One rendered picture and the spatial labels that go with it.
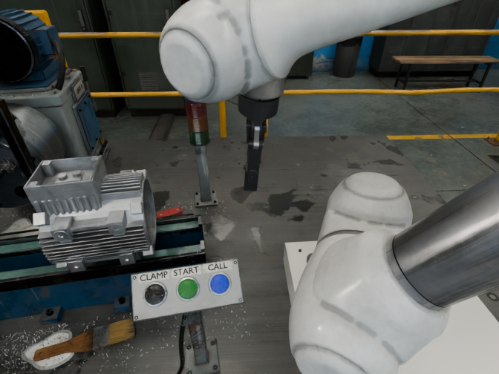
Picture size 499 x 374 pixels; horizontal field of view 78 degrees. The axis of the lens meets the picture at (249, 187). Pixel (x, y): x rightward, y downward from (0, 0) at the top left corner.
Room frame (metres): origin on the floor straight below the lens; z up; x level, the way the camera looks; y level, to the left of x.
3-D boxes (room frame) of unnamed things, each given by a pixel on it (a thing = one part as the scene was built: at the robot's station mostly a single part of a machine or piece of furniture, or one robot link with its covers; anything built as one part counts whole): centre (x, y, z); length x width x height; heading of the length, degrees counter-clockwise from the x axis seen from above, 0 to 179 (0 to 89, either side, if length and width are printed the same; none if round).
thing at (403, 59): (4.53, -2.74, 0.22); 1.40 x 0.33 x 0.43; 90
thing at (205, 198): (0.87, 0.16, 1.01); 0.08 x 0.08 x 0.42; 11
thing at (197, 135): (0.87, 0.16, 1.05); 0.06 x 0.06 x 0.04
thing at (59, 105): (1.05, 0.74, 0.99); 0.35 x 0.31 x 0.37; 11
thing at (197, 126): (0.87, 0.16, 1.10); 0.06 x 0.06 x 0.04
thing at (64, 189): (0.52, 0.37, 1.11); 0.12 x 0.11 x 0.07; 101
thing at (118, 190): (0.53, 0.33, 1.01); 0.20 x 0.19 x 0.19; 101
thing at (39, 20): (1.10, 0.72, 1.16); 0.33 x 0.26 x 0.42; 11
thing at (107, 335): (0.36, 0.36, 0.80); 0.21 x 0.05 x 0.01; 109
